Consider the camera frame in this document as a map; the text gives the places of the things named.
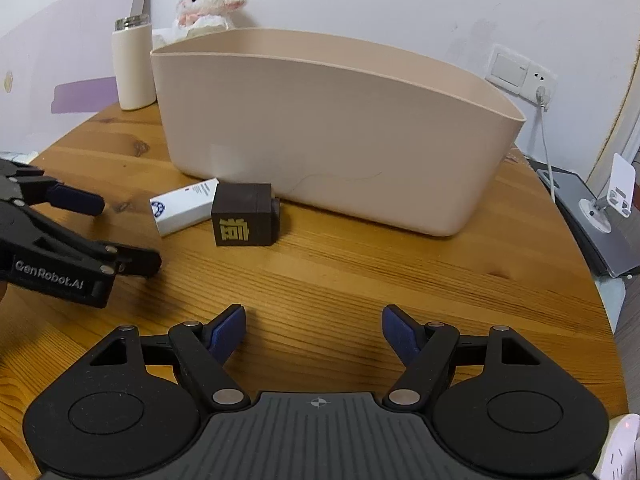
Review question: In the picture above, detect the white blue small box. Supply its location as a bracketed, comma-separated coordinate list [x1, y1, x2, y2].
[149, 178, 219, 237]

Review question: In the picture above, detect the dark brown box gold print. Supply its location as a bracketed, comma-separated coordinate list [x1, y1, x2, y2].
[210, 182, 280, 247]

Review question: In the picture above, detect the cream thermos bottle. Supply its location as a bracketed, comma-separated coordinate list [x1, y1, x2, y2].
[112, 14, 156, 110]

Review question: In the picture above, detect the grey laptop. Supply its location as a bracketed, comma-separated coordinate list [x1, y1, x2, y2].
[536, 166, 639, 278]

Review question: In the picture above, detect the white round device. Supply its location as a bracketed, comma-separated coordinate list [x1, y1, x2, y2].
[593, 413, 640, 480]

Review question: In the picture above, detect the beige plastic storage bin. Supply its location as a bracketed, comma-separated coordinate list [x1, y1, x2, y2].
[151, 28, 525, 236]

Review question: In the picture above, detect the white phone stand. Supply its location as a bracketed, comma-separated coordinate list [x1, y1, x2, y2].
[578, 153, 636, 234]

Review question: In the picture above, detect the white plush lamb toy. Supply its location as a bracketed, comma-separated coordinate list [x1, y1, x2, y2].
[152, 0, 248, 49]

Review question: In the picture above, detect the white charger plug and cable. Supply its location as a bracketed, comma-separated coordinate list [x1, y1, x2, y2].
[532, 84, 560, 206]

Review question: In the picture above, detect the white wall switch socket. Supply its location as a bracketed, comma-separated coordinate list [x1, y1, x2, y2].
[485, 44, 558, 110]

